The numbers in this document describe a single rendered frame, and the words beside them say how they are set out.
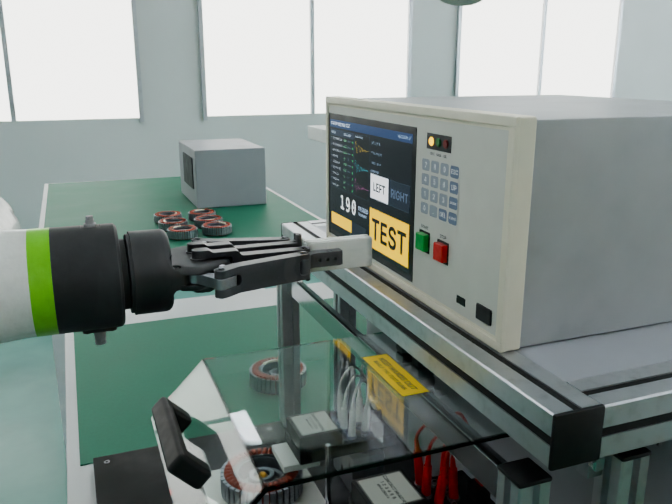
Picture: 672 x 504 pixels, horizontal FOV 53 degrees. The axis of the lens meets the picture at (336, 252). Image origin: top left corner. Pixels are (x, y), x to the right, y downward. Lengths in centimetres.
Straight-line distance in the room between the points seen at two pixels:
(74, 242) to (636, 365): 48
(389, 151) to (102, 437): 74
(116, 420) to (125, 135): 415
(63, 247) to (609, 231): 47
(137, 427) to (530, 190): 88
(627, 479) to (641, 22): 692
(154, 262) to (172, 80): 477
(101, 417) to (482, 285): 86
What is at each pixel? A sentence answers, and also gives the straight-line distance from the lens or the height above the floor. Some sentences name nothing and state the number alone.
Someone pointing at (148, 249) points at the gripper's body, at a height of 121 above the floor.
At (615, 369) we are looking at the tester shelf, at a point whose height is 111.
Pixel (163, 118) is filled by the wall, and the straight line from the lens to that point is 535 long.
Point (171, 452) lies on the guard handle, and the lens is 58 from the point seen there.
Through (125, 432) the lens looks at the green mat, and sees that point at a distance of 127.
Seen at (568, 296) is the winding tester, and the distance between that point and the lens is 65.
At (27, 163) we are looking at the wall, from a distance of 534.
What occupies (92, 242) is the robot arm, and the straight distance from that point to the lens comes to 60.
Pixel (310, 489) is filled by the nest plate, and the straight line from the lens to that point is 102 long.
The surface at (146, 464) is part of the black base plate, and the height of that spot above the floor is 77.
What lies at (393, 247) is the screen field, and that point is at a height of 116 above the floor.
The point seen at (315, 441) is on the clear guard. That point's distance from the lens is 57.
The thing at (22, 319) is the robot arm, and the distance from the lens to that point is 60.
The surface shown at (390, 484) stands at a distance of 78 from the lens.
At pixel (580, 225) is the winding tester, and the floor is 122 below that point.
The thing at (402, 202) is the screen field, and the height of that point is 121.
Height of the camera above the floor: 136
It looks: 15 degrees down
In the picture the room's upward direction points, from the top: straight up
